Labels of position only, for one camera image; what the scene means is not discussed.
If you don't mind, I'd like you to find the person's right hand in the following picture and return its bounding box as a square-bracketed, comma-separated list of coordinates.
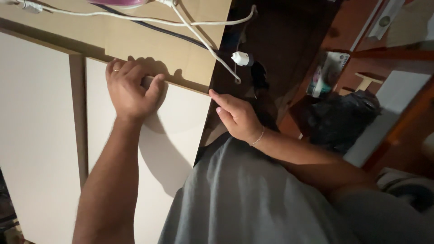
[208, 89, 265, 145]

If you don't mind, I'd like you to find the person's left hand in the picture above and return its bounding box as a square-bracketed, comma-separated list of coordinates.
[105, 59, 166, 121]

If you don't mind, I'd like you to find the narrow white cabinet door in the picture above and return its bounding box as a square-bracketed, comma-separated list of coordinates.
[85, 57, 212, 244]

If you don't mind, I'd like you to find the white plug adapter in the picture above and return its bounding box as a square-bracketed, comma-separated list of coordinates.
[231, 51, 254, 67]

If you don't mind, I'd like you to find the grey shirt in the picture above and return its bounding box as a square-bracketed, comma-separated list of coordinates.
[158, 132, 434, 244]

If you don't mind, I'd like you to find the pink appliance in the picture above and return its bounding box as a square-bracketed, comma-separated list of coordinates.
[86, 0, 150, 8]

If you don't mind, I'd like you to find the printed carton box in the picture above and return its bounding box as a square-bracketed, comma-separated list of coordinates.
[305, 51, 350, 99]

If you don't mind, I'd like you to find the wide white cabinet door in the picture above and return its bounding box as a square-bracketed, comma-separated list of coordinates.
[0, 32, 82, 244]

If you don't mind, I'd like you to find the black plastic bag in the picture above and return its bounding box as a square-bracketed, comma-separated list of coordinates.
[307, 90, 382, 154]

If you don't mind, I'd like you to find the light wooden T-shaped piece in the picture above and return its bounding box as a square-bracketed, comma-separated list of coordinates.
[339, 72, 384, 96]

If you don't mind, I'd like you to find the white board panel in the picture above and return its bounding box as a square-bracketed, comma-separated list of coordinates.
[343, 70, 433, 168]

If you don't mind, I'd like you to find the striped cloth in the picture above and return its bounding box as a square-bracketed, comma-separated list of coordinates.
[376, 167, 434, 214]

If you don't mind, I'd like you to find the silver chain bracelet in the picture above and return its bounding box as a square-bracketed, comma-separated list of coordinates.
[250, 126, 266, 146]

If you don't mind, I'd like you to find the dark blue cable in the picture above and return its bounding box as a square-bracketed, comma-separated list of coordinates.
[90, 3, 222, 55]

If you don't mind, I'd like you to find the long white cable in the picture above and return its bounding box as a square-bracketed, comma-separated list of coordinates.
[14, 0, 257, 27]

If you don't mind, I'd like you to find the white cable with loop end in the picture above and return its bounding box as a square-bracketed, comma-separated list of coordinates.
[166, 0, 242, 85]

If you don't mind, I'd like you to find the white inline cable switch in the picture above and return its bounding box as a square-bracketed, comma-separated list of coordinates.
[20, 1, 43, 14]

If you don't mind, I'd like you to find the brown wooden frame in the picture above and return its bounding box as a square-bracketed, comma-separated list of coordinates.
[353, 47, 434, 175]

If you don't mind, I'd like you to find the white plastic bracket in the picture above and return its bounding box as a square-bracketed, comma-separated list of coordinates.
[366, 0, 406, 41]

